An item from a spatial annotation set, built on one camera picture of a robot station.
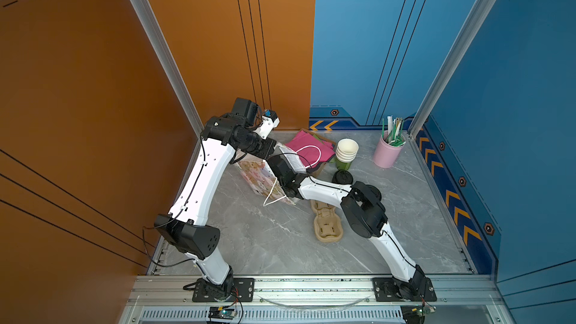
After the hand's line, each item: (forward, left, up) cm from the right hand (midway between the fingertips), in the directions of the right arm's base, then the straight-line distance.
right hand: (257, 170), depth 94 cm
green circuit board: (-48, +8, -11) cm, 50 cm away
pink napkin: (-3, -22, +15) cm, 27 cm away
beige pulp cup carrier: (-21, -29, -7) cm, 36 cm away
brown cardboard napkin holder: (+4, -27, -5) cm, 28 cm away
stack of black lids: (-1, -37, -5) cm, 37 cm away
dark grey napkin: (+2, -22, -3) cm, 23 cm away
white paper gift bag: (-12, -5, +10) cm, 16 cm away
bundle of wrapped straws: (+15, -60, +4) cm, 62 cm away
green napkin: (+23, -27, -5) cm, 36 cm away
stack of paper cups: (+10, -39, +2) cm, 40 cm away
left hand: (-6, -9, +21) cm, 24 cm away
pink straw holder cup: (+9, -57, -2) cm, 58 cm away
